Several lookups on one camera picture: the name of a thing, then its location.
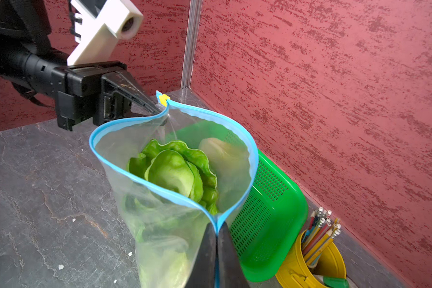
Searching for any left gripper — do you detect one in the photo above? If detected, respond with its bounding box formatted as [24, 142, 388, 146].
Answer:
[21, 50, 163, 132]

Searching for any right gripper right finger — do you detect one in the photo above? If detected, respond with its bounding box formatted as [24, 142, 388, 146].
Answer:
[217, 222, 250, 288]

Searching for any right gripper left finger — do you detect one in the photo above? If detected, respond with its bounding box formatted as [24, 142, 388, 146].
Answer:
[185, 223, 217, 288]

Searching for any clear zipper bag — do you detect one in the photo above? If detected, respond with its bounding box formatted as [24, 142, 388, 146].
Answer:
[90, 93, 251, 288]

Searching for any chinese cabbage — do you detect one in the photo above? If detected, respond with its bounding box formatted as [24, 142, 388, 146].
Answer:
[126, 139, 220, 216]

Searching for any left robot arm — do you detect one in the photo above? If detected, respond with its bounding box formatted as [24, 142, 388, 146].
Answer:
[0, 0, 160, 130]

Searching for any yellow pencil cup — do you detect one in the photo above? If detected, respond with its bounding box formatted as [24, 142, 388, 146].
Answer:
[276, 232, 347, 288]

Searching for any green plastic basket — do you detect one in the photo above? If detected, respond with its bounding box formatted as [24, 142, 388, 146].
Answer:
[165, 120, 309, 283]

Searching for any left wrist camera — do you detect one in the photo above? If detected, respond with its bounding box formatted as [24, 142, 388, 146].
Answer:
[67, 0, 144, 66]

